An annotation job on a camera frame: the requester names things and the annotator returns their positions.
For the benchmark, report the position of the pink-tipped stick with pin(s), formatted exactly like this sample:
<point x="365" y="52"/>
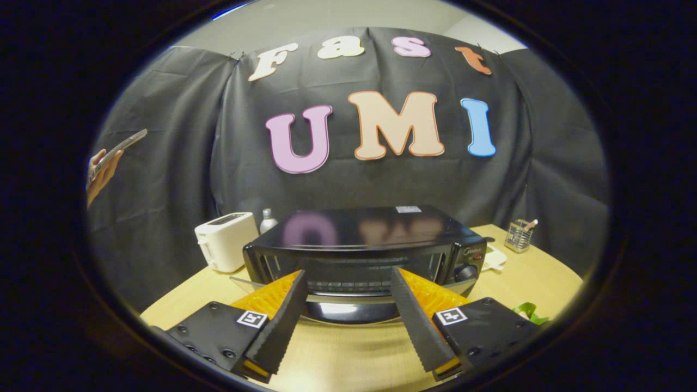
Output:
<point x="531" y="224"/>

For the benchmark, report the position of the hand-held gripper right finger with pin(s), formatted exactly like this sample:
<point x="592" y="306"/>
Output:
<point x="419" y="332"/>

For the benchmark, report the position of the small grey bottle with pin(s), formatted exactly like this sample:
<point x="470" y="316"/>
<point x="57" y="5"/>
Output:
<point x="268" y="222"/>

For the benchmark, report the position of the black backdrop cloth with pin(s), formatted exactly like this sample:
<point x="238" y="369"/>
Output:
<point x="163" y="163"/>

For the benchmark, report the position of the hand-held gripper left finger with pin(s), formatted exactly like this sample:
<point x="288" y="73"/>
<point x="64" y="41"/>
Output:
<point x="277" y="335"/>

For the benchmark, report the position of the white pop-up toaster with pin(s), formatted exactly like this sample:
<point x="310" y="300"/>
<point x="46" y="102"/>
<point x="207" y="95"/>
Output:
<point x="226" y="242"/>

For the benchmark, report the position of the smartphone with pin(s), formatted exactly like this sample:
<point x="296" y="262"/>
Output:
<point x="117" y="149"/>

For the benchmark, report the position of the lettuce sandwich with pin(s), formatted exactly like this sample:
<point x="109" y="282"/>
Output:
<point x="528" y="313"/>

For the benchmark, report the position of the black toaster oven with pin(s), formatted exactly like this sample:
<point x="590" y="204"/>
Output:
<point x="370" y="231"/>

